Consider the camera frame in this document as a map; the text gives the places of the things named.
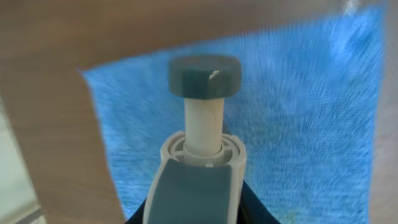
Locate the blue cloth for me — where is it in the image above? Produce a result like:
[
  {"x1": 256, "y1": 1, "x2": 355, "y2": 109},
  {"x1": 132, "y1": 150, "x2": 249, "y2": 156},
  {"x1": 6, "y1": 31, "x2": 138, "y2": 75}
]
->
[{"x1": 80, "y1": 5, "x2": 387, "y2": 224}]

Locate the white pipette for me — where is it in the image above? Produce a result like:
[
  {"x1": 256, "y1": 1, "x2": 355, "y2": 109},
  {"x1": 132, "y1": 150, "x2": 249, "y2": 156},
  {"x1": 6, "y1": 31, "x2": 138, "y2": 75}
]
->
[{"x1": 142, "y1": 54, "x2": 248, "y2": 224}]

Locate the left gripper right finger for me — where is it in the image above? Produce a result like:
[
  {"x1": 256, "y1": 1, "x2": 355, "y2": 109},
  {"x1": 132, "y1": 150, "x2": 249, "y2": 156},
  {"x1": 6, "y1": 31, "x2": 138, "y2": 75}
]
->
[{"x1": 237, "y1": 180, "x2": 282, "y2": 224}]

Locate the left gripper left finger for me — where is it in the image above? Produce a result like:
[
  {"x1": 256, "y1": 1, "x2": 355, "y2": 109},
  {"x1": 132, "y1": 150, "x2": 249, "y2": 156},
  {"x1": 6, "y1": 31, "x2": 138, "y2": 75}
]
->
[{"x1": 124, "y1": 197, "x2": 147, "y2": 224}]

